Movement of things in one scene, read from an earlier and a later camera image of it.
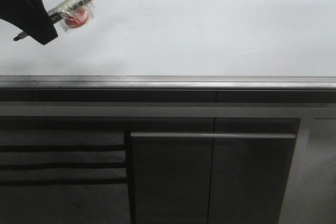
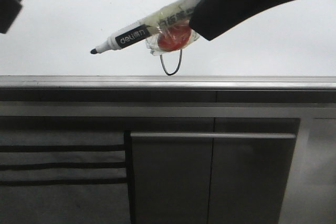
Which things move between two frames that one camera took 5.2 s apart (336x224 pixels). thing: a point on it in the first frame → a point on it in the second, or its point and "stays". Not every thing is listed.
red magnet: x=79 y=19 → x=171 y=38
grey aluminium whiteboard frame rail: x=167 y=82 stays
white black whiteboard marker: x=56 y=13 → x=175 y=16
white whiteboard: x=185 y=24 stays
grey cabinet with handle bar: x=209 y=170 stays
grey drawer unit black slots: x=57 y=177 stays
